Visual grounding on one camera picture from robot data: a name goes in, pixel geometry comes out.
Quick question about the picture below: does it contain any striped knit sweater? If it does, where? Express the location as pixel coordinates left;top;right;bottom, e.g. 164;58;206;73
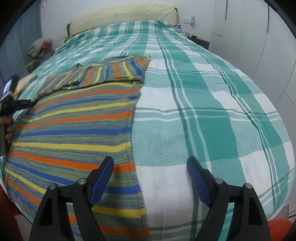
4;55;151;240

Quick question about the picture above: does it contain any pile of clothes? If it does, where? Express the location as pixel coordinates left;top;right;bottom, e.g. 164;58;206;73
26;38;55;72

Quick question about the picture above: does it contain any person's hand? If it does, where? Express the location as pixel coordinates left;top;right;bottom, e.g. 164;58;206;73
0;116;14;145

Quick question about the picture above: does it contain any cream striped pillow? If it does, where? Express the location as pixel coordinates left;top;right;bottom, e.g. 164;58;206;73
14;74;37;99

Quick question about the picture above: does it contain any orange fuzzy cushion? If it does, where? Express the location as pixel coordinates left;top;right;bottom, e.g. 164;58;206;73
268;218;292;241

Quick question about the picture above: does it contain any blue curtain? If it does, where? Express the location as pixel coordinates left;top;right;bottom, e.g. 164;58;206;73
1;1;42;87

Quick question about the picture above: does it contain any cream headboard cushion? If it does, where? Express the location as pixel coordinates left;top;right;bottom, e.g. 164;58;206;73
67;3;178;37

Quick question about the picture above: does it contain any teal plaid bedspread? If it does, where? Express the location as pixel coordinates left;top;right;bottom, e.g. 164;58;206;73
22;20;295;240

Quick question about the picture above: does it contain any dark nightstand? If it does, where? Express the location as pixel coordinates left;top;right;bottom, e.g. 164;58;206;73
185;33;210;50

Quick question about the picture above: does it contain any white wardrobe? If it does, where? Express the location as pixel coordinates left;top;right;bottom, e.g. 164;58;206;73
209;0;296;117

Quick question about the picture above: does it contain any wall socket with plug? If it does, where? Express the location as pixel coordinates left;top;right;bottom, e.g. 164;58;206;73
183;16;199;26

